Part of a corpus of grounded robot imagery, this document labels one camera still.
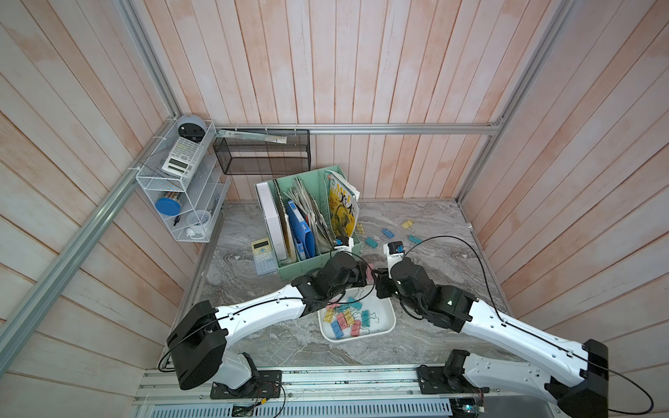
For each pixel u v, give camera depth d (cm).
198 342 41
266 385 73
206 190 84
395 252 63
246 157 107
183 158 77
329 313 86
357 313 87
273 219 81
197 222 84
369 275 75
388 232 109
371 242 106
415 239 107
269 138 91
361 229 107
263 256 101
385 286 64
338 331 82
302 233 83
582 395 39
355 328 82
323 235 90
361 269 67
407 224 108
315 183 96
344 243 69
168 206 76
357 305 88
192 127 80
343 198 93
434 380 73
